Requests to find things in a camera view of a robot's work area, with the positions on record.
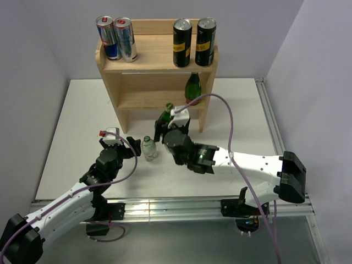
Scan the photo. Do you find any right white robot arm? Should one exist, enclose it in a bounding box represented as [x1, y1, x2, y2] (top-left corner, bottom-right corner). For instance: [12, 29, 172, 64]
[154, 118, 306, 215]

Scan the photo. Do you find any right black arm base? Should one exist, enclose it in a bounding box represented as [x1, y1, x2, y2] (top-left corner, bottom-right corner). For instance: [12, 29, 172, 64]
[220, 187, 270, 237]

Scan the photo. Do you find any wooden two-tier shelf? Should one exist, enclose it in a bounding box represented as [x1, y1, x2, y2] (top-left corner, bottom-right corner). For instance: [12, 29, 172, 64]
[95, 19, 219, 133]

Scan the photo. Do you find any black yellow can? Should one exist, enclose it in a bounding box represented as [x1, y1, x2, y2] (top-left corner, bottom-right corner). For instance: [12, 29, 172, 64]
[195, 17, 217, 67]
[173, 18, 193, 68]

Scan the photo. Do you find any blue silver energy can left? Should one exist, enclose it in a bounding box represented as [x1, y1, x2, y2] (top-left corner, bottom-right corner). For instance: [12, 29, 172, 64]
[96, 16, 122, 61]

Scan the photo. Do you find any clear soda bottle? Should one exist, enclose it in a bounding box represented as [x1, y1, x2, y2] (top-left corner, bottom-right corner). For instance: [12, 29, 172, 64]
[141, 136, 157, 161]

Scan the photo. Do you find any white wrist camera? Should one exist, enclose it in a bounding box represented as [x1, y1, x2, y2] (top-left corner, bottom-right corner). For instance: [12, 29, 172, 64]
[99, 127, 122, 146]
[168, 106, 190, 129]

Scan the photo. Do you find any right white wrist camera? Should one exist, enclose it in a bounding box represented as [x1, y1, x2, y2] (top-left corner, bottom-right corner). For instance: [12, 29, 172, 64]
[168, 106, 190, 129]

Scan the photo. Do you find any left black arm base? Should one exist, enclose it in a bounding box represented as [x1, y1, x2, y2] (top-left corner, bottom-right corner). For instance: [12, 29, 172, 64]
[85, 202, 126, 243]

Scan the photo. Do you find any aluminium side rail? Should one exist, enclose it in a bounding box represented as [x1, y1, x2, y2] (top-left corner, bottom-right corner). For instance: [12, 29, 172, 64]
[255, 78, 332, 263]

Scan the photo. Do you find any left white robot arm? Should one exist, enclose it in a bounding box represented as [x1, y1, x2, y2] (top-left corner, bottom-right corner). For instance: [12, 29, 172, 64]
[1, 131, 141, 263]

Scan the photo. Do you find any purple cable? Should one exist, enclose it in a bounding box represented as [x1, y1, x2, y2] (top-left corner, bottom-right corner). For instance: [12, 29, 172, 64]
[0, 130, 139, 252]
[175, 93, 283, 264]

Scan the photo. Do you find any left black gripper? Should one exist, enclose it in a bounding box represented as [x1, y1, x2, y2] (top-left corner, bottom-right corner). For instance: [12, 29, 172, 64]
[100, 136, 140, 179]

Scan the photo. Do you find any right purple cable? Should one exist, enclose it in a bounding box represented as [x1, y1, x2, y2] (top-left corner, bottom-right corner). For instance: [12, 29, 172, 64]
[175, 93, 283, 264]

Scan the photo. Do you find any aluminium front rail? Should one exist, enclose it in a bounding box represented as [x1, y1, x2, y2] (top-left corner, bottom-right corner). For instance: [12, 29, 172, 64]
[29, 196, 314, 223]

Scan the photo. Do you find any dark green glass bottle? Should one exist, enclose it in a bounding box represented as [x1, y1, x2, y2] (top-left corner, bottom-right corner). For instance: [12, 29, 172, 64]
[184, 72, 202, 103]

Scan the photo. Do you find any silver blue energy can right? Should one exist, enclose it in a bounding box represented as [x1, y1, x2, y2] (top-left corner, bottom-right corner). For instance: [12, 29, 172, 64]
[113, 17, 138, 62]

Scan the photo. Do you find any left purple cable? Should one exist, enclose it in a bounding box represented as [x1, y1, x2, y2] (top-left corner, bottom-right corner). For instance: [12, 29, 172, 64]
[0, 130, 139, 252]

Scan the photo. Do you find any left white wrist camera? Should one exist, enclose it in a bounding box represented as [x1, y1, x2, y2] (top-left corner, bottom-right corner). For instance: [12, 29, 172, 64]
[99, 127, 122, 146]

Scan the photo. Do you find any green bottle with label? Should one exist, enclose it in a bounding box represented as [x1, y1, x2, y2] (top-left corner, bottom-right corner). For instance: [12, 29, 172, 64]
[158, 103, 174, 123]

